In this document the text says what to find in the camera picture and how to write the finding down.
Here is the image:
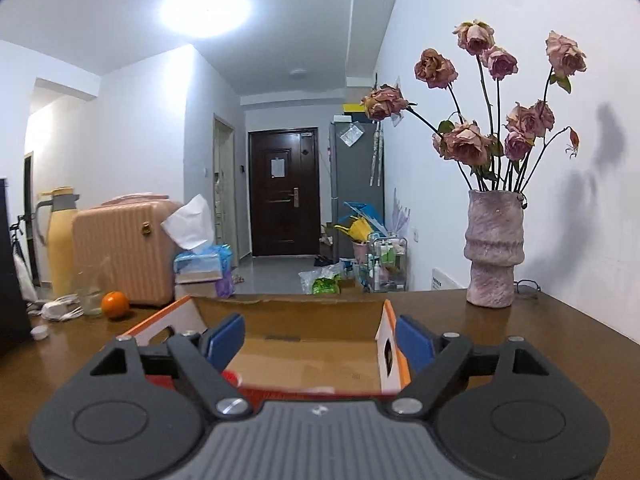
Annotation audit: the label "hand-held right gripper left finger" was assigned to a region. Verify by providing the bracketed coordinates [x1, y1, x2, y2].
[89, 313, 252, 420]

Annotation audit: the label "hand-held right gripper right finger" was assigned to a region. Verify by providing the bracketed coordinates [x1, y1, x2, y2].
[391, 314, 552, 420]

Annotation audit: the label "orange and white cardboard box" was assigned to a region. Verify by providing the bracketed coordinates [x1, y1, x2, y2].
[117, 295, 413, 403]

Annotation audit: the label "beige tissue pack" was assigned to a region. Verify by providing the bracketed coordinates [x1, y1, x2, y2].
[175, 280, 223, 301]

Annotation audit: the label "wheeled storage cart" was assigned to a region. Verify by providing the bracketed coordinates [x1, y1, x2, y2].
[367, 232, 410, 293]

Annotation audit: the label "green plastic bag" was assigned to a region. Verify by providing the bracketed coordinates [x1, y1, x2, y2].
[299, 265, 346, 296]

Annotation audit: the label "orange fruit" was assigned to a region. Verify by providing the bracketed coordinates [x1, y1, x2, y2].
[101, 291, 131, 320]

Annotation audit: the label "blue tissue pack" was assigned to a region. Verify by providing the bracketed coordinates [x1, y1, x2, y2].
[161, 194, 233, 283]

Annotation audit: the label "pink textured ceramic vase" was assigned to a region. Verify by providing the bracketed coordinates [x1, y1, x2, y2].
[464, 189, 526, 308]

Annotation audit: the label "yellow watering can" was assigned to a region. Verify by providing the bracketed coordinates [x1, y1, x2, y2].
[335, 215, 373, 243]

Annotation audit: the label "pink ribbed suitcase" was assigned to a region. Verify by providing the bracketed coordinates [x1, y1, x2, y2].
[71, 192, 188, 308]

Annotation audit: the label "blue folded rack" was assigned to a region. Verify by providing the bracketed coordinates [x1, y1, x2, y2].
[344, 201, 386, 236]

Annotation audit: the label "clear glass cup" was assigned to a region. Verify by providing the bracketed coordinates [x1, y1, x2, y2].
[75, 257, 112, 317]

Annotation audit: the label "dark brown entrance door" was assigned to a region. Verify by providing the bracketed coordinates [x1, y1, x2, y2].
[248, 127, 321, 258]

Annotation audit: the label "grey refrigerator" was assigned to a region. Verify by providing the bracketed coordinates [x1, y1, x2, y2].
[329, 120, 386, 261]

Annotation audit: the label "hanging folded umbrellas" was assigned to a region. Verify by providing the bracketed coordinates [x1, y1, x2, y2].
[370, 127, 385, 188]

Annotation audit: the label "yellow thermos jug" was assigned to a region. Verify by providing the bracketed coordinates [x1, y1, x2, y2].
[34, 186, 81, 298]

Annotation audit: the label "bouquet of dried pink roses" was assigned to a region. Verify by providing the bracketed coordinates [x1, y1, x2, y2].
[361, 19, 588, 196]

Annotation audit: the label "paper sheet on refrigerator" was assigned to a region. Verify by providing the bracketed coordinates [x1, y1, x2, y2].
[340, 122, 365, 147]

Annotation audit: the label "black monitor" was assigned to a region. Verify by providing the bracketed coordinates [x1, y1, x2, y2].
[0, 177, 33, 356]

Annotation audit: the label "black tripod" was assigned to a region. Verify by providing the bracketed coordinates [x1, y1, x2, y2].
[9, 215, 41, 286]

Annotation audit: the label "round ceiling light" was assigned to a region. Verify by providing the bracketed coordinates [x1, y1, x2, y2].
[160, 0, 251, 38]

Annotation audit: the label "white charger cable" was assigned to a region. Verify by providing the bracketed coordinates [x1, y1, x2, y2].
[40, 295, 85, 321]

